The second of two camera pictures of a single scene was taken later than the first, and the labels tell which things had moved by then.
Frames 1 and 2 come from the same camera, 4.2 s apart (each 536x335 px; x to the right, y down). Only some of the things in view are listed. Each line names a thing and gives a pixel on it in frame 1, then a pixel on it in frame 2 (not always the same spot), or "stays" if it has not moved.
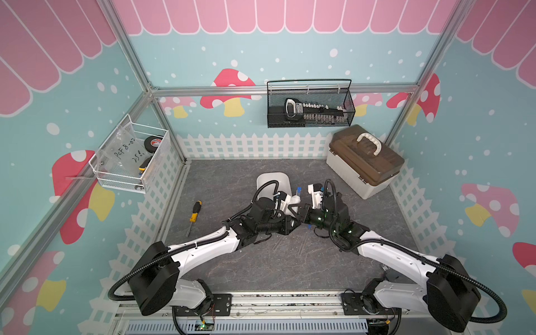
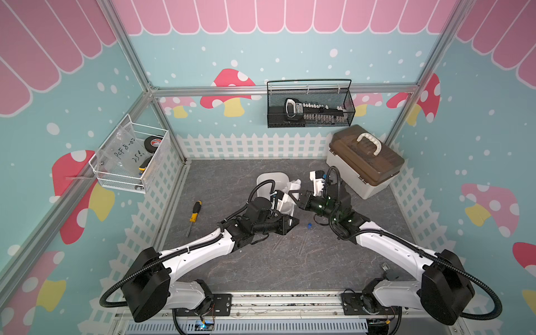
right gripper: (307, 211) → (306, 200)
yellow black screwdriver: (196, 208) stays
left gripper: (287, 227) stays
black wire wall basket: (310, 103) stays
